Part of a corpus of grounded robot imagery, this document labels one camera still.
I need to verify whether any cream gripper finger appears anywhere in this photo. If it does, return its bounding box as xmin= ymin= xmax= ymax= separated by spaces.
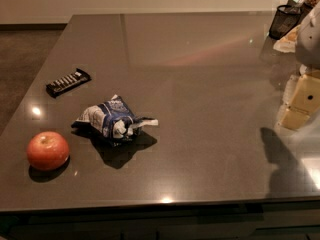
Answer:
xmin=279 ymin=108 xmax=310 ymax=130

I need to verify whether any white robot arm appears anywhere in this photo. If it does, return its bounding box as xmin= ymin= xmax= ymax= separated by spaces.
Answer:
xmin=278 ymin=3 xmax=320 ymax=130

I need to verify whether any white snack bag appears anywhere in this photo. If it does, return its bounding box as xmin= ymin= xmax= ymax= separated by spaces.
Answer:
xmin=273 ymin=25 xmax=300 ymax=53

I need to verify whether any blue white chip bag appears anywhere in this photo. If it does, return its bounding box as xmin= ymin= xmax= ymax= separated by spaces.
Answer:
xmin=71 ymin=95 xmax=159 ymax=145

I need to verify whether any black mesh cup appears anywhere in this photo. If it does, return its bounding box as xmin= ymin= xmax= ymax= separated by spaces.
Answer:
xmin=269 ymin=5 xmax=301 ymax=40

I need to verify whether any black candy bar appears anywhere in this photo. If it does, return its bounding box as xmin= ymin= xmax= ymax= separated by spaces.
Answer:
xmin=46 ymin=68 xmax=91 ymax=98

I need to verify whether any red apple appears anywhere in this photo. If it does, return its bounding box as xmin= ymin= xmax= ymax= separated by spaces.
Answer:
xmin=26 ymin=131 xmax=69 ymax=171

